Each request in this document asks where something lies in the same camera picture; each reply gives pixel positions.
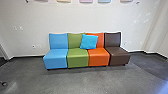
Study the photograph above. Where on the light blue cushion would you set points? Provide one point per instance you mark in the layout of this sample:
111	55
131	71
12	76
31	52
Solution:
89	41

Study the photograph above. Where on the green sofa seat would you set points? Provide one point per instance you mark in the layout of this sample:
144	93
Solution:
77	56

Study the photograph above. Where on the orange sofa seat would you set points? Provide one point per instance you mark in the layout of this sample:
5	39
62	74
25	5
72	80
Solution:
98	56

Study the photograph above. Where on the blue sofa seat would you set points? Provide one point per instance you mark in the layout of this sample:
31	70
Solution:
56	55

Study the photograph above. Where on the brown sofa seat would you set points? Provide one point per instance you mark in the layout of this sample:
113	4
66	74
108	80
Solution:
116	53

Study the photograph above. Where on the blue wall poster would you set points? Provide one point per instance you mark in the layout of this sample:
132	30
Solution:
104	1

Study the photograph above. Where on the yellow wall poster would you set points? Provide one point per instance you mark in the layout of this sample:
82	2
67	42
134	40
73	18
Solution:
63	1

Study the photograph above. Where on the orange wall poster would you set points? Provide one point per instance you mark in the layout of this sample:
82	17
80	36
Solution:
43	1

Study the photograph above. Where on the salmon wall poster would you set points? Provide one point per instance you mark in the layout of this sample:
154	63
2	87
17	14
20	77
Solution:
126	1

